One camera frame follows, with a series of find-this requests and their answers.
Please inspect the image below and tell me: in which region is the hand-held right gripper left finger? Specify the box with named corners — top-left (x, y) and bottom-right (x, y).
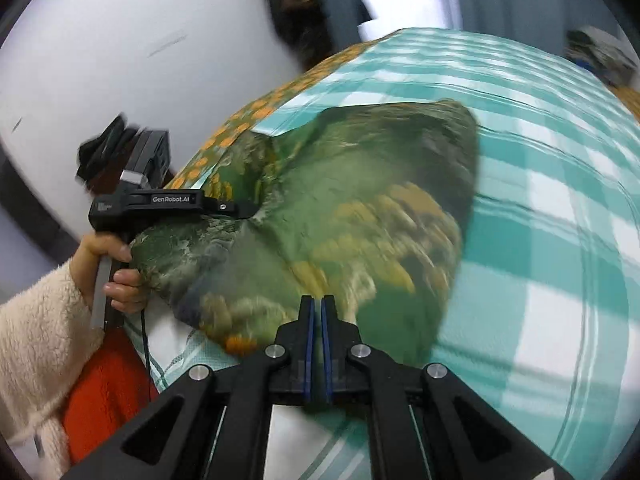
top-left (65, 296), bottom-right (317, 480)

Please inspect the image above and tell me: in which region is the brown and orange object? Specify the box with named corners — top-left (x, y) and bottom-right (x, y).
top-left (260, 0), bottom-right (336, 68)

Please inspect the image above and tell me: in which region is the orange floral bedsheet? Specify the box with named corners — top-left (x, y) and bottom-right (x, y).
top-left (167, 40), bottom-right (381, 196)

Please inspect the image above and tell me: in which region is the person's left forearm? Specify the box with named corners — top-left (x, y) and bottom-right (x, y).
top-left (0, 260), bottom-right (108, 468)

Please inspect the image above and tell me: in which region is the teal checked blanket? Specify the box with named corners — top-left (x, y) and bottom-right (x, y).
top-left (122, 27), bottom-right (640, 480)

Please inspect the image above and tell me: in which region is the white and dark bundle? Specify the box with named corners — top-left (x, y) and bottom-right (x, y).
top-left (567, 27), bottom-right (640, 88)

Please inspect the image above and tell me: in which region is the red fleece garment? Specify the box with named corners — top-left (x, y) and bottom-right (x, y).
top-left (62, 332), bottom-right (161, 463)

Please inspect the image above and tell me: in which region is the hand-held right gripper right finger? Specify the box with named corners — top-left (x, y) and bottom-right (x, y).
top-left (320, 294), bottom-right (576, 480)

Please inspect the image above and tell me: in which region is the green floral cloth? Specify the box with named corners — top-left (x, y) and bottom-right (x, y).
top-left (127, 99), bottom-right (481, 361)

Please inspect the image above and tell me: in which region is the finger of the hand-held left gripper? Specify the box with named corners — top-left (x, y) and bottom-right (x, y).
top-left (202, 198), bottom-right (262, 219)

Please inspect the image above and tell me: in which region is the small black object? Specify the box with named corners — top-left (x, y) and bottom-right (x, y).
top-left (345, 0), bottom-right (373, 26)

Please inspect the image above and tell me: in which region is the black cable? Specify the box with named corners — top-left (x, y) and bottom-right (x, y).
top-left (140, 310), bottom-right (154, 376)

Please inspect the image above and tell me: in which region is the person's left hand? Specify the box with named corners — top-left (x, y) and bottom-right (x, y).
top-left (70, 232), bottom-right (150, 313)

